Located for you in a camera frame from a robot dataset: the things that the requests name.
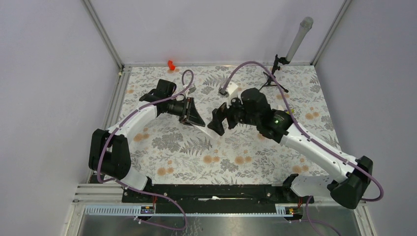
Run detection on small red plastic block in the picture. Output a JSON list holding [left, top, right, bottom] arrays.
[[167, 60, 176, 71]]

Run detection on floral patterned table mat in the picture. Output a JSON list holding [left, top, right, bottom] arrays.
[[120, 65, 339, 184]]

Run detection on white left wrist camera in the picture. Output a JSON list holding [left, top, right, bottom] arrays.
[[185, 84, 196, 97]]

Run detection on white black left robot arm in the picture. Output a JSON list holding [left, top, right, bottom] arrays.
[[89, 79, 206, 202]]

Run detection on grey metal pole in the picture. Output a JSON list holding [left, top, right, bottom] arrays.
[[285, 17, 314, 63]]

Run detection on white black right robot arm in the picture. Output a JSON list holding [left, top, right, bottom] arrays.
[[208, 88, 373, 209]]

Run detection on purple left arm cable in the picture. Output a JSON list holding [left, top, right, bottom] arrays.
[[96, 69, 189, 232]]

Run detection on black mini tripod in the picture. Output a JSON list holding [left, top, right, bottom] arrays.
[[259, 54, 290, 93]]

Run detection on white slotted cable duct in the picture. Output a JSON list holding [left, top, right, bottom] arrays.
[[84, 204, 303, 218]]

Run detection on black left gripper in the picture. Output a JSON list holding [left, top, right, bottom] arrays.
[[166, 96, 205, 128]]

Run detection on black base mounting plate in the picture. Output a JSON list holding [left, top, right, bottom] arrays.
[[121, 184, 314, 214]]

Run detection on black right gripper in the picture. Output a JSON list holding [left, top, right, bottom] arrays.
[[207, 91, 260, 136]]

